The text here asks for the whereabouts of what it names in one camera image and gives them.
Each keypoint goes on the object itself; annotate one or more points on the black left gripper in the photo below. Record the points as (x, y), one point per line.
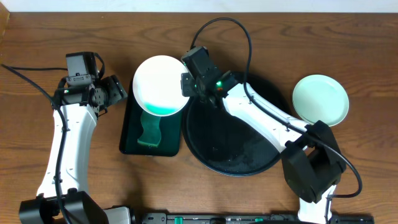
(116, 89)

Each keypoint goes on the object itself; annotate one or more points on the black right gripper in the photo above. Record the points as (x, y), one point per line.
(186, 89)

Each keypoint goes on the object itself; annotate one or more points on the pink plate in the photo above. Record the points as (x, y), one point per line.
(156, 85)

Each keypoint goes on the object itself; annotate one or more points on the green sponge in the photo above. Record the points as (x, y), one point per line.
(151, 135)

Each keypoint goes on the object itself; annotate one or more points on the mint green plate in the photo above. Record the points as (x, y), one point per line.
(319, 97)

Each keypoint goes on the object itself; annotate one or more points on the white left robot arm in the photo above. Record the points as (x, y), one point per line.
(64, 189)

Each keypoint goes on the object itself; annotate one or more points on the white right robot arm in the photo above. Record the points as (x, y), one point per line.
(310, 156)

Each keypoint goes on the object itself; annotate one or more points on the rectangular black tray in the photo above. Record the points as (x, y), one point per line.
(170, 127)

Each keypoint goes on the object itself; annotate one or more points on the round black tray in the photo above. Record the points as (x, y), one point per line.
(224, 143)

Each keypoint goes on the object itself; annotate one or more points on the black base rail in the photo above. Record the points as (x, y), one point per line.
(217, 218)

